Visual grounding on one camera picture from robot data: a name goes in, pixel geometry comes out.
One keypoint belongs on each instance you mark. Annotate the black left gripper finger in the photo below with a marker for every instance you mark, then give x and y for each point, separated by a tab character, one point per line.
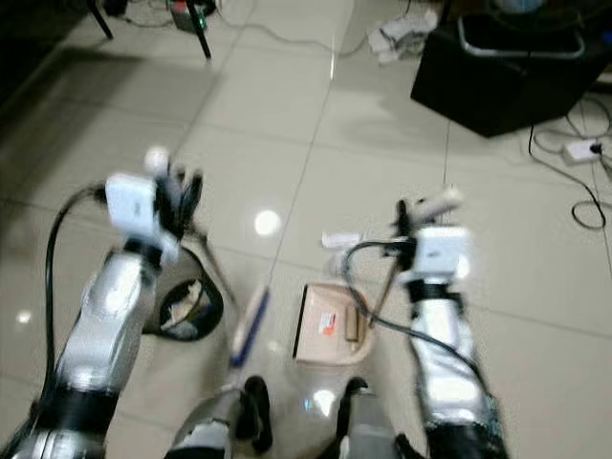
193	194

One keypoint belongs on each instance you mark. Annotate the broom with purple bristles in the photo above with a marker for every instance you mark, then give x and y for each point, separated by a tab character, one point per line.
251	325

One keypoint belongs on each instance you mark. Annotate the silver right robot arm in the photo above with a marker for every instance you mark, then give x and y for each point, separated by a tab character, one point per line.
445	344

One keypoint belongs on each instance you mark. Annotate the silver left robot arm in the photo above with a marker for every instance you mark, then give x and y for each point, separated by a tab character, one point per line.
105	311

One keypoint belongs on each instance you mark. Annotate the flat white paper scrap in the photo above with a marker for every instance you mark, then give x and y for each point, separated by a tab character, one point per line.
340	239

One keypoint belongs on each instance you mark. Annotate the small black waste bin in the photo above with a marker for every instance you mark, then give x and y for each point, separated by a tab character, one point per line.
186	306

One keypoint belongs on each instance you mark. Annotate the thick black table leg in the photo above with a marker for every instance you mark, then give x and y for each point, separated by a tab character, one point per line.
200	33

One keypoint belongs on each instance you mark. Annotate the large black storage box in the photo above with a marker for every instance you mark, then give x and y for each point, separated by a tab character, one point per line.
502	81

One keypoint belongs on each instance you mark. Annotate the right robot leg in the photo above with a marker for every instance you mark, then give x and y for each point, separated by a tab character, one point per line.
368	426

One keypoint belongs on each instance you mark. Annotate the dark power box with lights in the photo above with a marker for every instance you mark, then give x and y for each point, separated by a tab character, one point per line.
184	13

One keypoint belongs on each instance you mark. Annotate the crumpled white cloth heap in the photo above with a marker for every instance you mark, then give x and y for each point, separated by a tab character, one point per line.
402	36

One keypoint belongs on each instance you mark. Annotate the white power strip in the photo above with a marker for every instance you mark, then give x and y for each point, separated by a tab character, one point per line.
583	149

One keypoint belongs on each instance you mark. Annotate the thin black table leg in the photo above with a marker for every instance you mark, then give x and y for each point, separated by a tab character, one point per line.
99	17

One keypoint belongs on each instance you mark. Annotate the dark low cabinet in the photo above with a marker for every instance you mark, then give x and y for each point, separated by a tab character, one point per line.
38	38

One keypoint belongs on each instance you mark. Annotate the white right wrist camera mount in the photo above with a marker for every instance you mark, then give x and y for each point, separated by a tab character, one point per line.
440	251

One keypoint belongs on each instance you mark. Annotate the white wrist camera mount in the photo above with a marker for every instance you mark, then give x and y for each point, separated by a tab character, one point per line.
440	251
134	203

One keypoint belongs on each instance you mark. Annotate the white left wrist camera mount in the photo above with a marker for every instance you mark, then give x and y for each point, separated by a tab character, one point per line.
134	203

